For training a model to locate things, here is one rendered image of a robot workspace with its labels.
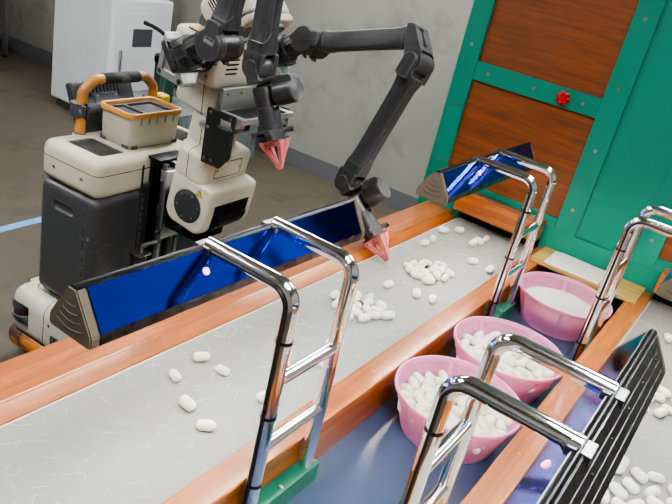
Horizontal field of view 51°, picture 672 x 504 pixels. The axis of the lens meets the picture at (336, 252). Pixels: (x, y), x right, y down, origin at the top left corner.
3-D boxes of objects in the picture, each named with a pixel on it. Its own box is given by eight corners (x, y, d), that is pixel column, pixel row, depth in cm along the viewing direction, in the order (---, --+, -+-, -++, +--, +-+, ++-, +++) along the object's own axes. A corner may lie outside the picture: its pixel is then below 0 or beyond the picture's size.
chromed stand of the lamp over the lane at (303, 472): (156, 476, 117) (190, 236, 99) (236, 424, 133) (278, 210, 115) (240, 542, 109) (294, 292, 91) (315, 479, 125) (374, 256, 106)
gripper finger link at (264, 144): (301, 164, 178) (294, 127, 176) (285, 169, 172) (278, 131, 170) (280, 168, 181) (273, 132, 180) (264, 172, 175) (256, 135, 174)
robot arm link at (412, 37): (442, 27, 190) (424, 17, 182) (435, 77, 191) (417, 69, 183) (312, 34, 216) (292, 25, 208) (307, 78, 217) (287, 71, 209)
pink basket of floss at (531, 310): (529, 342, 189) (541, 312, 185) (496, 293, 212) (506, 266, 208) (617, 353, 194) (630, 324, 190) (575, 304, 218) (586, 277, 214)
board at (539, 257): (528, 260, 218) (529, 256, 218) (544, 249, 230) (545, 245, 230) (633, 305, 203) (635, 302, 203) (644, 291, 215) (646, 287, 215)
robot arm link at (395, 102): (424, 56, 194) (405, 46, 185) (439, 66, 191) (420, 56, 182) (347, 186, 208) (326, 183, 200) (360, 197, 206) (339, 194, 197)
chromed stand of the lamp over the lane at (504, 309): (423, 306, 194) (469, 153, 176) (454, 286, 210) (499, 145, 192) (484, 337, 186) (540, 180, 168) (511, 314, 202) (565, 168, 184)
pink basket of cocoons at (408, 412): (360, 424, 141) (371, 386, 137) (421, 375, 162) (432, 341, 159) (478, 498, 129) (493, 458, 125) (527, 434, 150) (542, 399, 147)
